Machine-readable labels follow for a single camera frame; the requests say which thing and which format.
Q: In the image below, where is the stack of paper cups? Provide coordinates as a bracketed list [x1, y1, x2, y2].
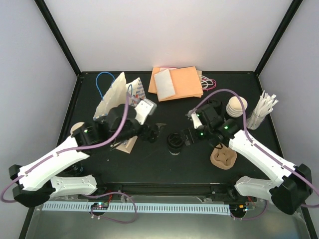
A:
[226, 96, 248, 118]

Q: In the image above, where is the brown cardboard cup carrier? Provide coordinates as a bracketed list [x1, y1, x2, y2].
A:
[210, 144, 237, 170]

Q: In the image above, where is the blue checkered paper bag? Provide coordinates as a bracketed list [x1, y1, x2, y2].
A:
[92, 71, 148, 153]

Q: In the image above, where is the black sleeved paper cup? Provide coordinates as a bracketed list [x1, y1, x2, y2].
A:
[168, 145, 183, 156]

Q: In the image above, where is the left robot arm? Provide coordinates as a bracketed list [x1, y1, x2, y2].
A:
[0, 100, 161, 208]

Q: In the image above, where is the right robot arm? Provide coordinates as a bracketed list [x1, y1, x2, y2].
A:
[183, 104, 313, 215]

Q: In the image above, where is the stack of black lids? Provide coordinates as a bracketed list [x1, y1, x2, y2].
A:
[208, 100, 223, 115]

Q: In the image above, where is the stack of orange paper bags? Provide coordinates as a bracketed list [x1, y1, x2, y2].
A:
[148, 66, 204, 101]

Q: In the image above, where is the jar of wrapped straws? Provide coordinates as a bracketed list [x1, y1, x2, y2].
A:
[246, 91, 279, 130]

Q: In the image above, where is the white paper cup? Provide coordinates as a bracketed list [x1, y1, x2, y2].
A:
[70, 122, 84, 135]

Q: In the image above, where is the black cup on left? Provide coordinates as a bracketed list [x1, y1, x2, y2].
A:
[63, 162, 83, 177]

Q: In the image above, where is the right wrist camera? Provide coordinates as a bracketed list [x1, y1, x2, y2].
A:
[186, 109, 202, 129]

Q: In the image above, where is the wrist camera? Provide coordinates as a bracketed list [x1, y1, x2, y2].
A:
[186, 109, 202, 129]
[135, 99, 157, 125]

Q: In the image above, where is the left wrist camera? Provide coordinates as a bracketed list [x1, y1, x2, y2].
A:
[135, 99, 157, 125]

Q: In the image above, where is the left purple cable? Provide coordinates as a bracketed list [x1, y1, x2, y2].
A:
[0, 92, 140, 203]

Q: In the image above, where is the purple cable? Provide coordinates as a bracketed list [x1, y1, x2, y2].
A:
[193, 89, 319, 209]
[0, 92, 140, 203]

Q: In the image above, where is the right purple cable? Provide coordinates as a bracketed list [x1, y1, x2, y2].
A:
[193, 89, 319, 209]

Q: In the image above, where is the white slotted cable duct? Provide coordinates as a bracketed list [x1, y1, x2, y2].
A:
[42, 201, 231, 216]

